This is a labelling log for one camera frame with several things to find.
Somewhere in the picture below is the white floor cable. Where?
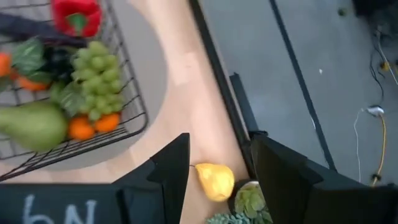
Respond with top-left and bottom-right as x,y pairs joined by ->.
353,105 -> 386,184

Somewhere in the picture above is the black wire basket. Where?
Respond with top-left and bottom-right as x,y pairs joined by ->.
0,0 -> 149,183

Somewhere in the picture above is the green grape bunch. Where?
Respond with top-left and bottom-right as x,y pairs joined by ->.
70,40 -> 125,122

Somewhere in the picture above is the round grey mat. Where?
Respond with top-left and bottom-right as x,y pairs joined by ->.
0,0 -> 169,172

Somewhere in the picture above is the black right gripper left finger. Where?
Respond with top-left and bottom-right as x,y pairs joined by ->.
111,133 -> 191,224

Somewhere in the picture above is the yellow pear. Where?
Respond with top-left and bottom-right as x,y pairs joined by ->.
190,162 -> 236,203

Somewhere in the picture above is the potted succulent plant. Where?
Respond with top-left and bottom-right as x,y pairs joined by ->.
205,179 -> 274,224

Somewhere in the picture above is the mandarin bunch with leaves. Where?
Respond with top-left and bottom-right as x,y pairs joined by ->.
67,112 -> 121,141
0,52 -> 52,93

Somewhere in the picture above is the dark purple eggplant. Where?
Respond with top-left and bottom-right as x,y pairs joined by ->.
0,12 -> 88,47

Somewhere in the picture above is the green pear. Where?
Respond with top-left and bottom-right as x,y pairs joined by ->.
0,101 -> 69,153

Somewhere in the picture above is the black floor cable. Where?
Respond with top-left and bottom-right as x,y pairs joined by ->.
368,27 -> 398,100

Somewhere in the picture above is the dark grape bunch with leaves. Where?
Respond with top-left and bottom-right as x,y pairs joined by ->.
11,37 -> 86,116

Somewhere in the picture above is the yellow power cord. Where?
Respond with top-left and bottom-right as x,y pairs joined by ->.
369,114 -> 388,187

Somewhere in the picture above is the red bell pepper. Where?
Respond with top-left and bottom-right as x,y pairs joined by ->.
51,0 -> 103,38

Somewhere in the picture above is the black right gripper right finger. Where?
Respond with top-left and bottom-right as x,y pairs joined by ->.
250,134 -> 374,224

